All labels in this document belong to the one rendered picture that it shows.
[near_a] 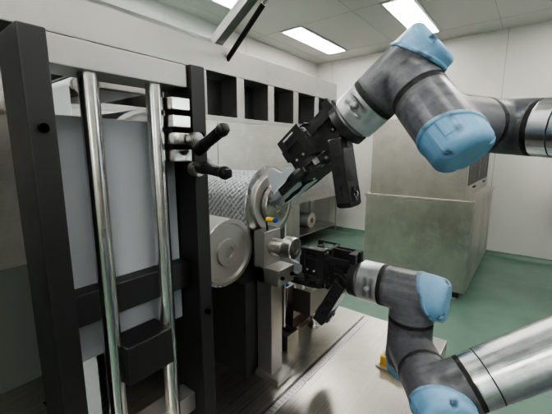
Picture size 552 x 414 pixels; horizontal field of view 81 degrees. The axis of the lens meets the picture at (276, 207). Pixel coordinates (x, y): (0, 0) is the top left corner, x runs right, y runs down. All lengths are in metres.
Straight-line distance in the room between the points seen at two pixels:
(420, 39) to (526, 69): 4.63
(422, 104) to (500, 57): 4.71
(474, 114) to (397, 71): 0.11
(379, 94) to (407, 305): 0.34
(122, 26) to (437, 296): 0.83
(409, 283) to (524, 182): 4.47
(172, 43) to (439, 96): 0.69
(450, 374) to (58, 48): 0.56
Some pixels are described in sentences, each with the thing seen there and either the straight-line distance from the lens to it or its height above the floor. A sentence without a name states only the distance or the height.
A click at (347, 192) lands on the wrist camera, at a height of 1.29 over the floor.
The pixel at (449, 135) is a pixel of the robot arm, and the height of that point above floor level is 1.37.
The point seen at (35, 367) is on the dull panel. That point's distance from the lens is 0.88.
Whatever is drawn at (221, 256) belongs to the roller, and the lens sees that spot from 0.58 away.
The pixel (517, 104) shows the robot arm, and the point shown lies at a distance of 0.54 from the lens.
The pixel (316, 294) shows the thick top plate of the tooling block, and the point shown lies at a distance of 0.81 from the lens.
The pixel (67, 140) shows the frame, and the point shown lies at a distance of 0.33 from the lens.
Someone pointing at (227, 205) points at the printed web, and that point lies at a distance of 0.66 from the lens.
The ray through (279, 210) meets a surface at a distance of 0.66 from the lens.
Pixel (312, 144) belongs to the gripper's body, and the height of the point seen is 1.36.
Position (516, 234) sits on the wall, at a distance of 5.11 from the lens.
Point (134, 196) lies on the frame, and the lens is 0.36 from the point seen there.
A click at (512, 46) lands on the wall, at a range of 5.17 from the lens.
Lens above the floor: 1.35
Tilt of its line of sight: 10 degrees down
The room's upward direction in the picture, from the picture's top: straight up
